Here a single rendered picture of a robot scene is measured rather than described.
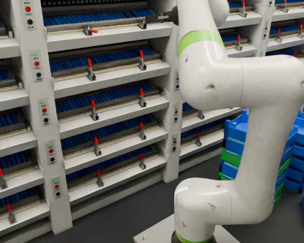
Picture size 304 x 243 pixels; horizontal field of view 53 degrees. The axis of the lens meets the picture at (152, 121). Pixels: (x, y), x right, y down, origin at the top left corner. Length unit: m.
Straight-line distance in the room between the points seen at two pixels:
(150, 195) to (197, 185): 0.91
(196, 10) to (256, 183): 0.48
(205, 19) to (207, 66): 0.18
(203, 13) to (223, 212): 0.54
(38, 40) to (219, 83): 0.76
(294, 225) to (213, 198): 0.96
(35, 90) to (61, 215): 0.65
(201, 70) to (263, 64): 0.13
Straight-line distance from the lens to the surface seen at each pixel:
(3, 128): 1.35
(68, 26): 1.29
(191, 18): 0.80
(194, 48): 0.70
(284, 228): 1.77
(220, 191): 0.92
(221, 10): 1.06
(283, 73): 0.69
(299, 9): 2.41
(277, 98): 0.69
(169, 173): 1.87
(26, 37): 1.20
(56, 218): 1.59
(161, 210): 1.72
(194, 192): 0.90
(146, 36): 1.44
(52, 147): 1.37
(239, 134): 1.60
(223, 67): 0.66
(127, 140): 1.60
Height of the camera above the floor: 1.17
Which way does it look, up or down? 27 degrees down
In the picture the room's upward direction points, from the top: 1 degrees clockwise
